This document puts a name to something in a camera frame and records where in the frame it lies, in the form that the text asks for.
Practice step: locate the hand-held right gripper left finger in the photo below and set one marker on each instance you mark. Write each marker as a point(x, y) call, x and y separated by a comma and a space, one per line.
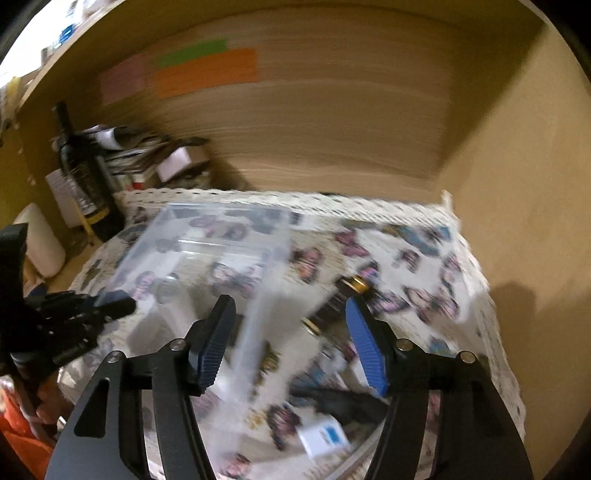
point(213, 344)

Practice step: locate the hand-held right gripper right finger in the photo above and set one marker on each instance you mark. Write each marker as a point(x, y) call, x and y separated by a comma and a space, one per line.
point(368, 347)

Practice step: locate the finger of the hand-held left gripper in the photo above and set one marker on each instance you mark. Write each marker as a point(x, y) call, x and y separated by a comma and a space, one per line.
point(113, 305)

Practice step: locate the small black bottle gold cap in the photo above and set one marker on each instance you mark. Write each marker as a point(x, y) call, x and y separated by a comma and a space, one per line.
point(339, 300)

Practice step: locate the clear plastic box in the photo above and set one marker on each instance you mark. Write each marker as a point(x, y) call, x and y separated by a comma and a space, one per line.
point(203, 258)

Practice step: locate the black object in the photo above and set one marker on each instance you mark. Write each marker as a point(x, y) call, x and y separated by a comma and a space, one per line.
point(344, 404)

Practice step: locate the white cylinder roll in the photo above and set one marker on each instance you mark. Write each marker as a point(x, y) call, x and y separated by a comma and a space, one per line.
point(41, 240)

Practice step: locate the small white box blue label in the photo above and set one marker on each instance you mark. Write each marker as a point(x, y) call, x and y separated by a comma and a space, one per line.
point(323, 436)

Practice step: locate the butterfly printed tablecloth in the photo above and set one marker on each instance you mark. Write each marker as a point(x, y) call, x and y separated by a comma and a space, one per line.
point(415, 258)

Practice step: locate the white labelled container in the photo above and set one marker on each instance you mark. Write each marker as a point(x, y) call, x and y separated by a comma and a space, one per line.
point(62, 198)

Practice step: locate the tall dark glass bottle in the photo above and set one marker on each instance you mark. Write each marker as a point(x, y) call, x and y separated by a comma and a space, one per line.
point(85, 184)

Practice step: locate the orange cloth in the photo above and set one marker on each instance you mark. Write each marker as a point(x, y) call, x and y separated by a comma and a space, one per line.
point(21, 438)

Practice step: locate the stack of papers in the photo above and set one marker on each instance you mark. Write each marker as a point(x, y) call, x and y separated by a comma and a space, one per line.
point(134, 152)

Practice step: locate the white cardboard box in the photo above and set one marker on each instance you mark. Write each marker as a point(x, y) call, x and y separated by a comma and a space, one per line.
point(178, 164)

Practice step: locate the pink sticky note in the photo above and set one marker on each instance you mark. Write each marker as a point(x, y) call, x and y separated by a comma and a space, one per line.
point(122, 78)

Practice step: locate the orange sticky note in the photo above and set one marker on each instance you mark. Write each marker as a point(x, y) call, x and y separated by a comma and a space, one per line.
point(205, 74)

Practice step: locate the green sticky note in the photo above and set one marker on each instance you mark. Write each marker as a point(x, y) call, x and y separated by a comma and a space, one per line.
point(194, 51)

